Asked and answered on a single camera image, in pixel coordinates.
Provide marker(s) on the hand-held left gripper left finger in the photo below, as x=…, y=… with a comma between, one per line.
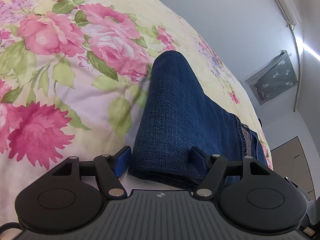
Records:
x=123, y=161

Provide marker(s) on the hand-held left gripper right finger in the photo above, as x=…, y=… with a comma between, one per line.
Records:
x=200, y=158

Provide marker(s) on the blue denim pants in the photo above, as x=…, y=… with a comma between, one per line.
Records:
x=180, y=115

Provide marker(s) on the light wooden wardrobe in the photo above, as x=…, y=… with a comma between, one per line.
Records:
x=295, y=162

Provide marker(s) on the grey printed window curtain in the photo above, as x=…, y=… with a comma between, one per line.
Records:
x=273, y=77

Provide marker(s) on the floral bed blanket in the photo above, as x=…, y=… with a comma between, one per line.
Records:
x=50, y=42

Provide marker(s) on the white air conditioner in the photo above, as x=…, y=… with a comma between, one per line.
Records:
x=282, y=0

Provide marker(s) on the grey wall pipe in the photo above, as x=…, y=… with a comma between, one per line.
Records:
x=297, y=75

